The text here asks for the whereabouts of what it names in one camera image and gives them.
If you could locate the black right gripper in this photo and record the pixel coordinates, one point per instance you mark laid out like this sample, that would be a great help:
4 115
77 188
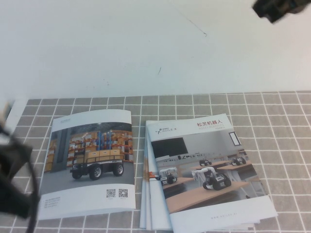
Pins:
272 8

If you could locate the robot photo brochure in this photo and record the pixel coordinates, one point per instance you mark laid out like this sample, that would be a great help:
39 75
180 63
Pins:
97 150

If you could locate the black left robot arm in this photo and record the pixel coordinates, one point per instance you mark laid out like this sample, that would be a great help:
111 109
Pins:
14 182

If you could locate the grey white checked tablecloth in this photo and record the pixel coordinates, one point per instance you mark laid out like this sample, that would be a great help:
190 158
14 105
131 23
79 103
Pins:
279 121

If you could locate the classroom cover robot brochure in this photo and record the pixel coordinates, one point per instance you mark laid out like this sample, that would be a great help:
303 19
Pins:
213 170

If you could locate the white brochure with orange mark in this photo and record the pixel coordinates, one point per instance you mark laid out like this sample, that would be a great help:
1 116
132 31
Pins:
155 194

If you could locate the white stacked brochure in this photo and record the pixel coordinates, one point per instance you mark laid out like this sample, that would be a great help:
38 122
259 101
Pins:
147 206
142 213

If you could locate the beige board edge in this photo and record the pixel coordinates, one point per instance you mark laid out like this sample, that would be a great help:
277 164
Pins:
2 109

